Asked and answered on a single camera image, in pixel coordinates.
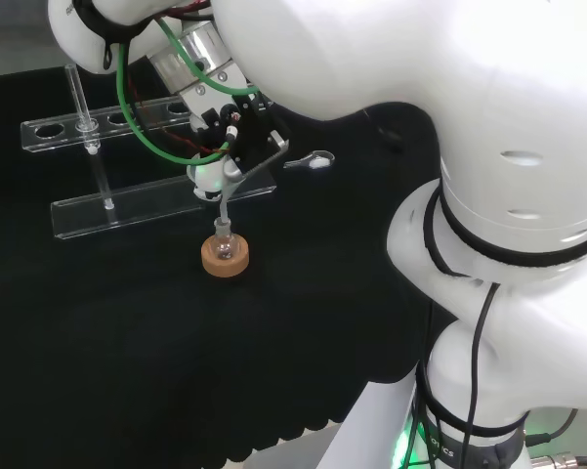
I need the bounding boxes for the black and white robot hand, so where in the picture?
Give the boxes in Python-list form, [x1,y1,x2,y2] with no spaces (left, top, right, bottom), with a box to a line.
[179,83,292,202]

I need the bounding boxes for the translucent white plastic funnel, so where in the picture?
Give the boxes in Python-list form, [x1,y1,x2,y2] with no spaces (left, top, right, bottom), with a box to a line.
[217,183,238,229]

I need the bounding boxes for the glass weighing funnel with powder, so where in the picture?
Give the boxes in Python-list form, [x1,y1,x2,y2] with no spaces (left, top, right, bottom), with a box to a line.
[282,149,336,172]

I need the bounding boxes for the glass round-bottom flask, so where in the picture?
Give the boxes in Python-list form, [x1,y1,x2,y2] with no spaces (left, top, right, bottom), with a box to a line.
[213,218,237,261]

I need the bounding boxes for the clear acrylic funnel stand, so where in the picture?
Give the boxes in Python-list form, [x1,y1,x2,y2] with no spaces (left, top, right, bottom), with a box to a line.
[20,64,278,241]

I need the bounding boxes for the black bench cloth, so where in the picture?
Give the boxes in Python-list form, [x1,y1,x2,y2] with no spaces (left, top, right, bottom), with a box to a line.
[0,65,451,469]

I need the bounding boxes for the pale board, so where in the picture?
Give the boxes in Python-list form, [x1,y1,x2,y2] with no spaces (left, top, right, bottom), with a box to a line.
[246,379,421,469]

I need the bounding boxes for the cork ring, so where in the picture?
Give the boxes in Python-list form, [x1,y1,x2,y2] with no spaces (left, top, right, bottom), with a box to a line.
[200,234,252,279]

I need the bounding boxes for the black cable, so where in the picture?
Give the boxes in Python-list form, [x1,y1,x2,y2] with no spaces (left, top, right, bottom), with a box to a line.
[461,281,501,469]

